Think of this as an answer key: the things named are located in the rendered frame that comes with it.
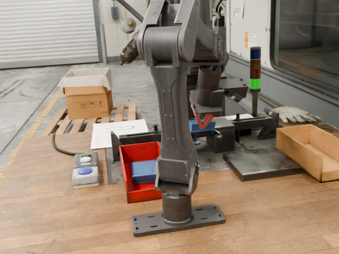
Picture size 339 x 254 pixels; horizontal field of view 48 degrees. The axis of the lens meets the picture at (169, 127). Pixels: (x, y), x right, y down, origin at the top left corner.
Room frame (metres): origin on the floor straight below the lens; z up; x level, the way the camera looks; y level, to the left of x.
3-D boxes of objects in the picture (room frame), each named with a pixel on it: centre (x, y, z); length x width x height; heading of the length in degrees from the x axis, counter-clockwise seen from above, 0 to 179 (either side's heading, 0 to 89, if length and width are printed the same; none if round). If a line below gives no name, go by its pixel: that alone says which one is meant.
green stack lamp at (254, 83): (1.33, -0.32, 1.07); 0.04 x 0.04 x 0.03
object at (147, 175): (0.97, 0.08, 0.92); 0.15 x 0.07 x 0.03; 6
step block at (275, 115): (1.21, -0.33, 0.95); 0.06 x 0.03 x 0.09; 100
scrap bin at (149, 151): (0.94, 0.07, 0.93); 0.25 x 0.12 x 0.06; 10
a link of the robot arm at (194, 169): (0.73, -0.01, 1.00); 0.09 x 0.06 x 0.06; 67
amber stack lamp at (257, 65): (1.33, -0.32, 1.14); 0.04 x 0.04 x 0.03
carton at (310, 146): (0.99, -0.41, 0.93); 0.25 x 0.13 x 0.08; 10
